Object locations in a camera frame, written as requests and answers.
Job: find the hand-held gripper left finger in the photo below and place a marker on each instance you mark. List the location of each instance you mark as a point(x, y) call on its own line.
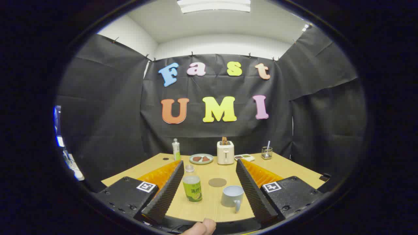
point(169, 192)

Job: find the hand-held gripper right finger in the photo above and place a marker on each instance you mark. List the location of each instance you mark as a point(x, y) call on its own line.
point(251, 192)

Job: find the pale blue cup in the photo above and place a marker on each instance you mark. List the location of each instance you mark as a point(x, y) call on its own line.
point(232, 195)

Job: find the green label juice bottle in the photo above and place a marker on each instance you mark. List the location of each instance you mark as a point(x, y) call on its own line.
point(192, 191)

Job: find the round brown coaster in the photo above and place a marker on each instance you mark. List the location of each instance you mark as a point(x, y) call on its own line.
point(217, 182)

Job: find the slim white drink bottle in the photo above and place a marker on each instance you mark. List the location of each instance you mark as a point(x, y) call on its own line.
point(176, 150)

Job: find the white snack tray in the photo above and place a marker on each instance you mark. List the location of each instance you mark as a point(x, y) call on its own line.
point(246, 158)

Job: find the wooden table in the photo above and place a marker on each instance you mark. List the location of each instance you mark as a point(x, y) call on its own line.
point(212, 204)

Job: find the cream toaster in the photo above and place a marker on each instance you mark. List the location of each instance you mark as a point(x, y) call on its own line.
point(225, 153)

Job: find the pale green plate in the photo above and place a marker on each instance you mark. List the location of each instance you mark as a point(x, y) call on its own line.
point(210, 159)

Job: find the brown toast slice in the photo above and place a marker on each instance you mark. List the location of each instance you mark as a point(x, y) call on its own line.
point(224, 141)

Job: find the black table clamp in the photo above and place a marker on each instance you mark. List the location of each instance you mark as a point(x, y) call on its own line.
point(324, 178)

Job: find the ceiling light panel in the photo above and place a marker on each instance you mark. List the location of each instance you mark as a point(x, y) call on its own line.
point(214, 6)

